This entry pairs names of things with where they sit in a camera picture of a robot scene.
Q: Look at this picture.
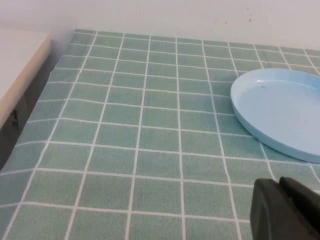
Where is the light blue plate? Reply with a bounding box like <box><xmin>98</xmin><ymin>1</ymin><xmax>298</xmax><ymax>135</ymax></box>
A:
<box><xmin>229</xmin><ymin>67</ymin><xmax>320</xmax><ymax>165</ymax></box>

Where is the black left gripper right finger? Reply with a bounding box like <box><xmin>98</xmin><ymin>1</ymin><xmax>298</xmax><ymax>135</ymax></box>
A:
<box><xmin>279</xmin><ymin>175</ymin><xmax>320</xmax><ymax>240</ymax></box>

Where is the beige side table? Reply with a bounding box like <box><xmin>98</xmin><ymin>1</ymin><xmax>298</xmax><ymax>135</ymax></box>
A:
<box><xmin>0</xmin><ymin>27</ymin><xmax>52</xmax><ymax>131</ymax></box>

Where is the green checked tablecloth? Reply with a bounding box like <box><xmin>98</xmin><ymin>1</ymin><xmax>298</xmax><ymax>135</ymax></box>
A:
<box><xmin>0</xmin><ymin>28</ymin><xmax>320</xmax><ymax>240</ymax></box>

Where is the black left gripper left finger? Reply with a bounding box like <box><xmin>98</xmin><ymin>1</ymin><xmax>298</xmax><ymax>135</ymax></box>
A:
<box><xmin>250</xmin><ymin>177</ymin><xmax>319</xmax><ymax>240</ymax></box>

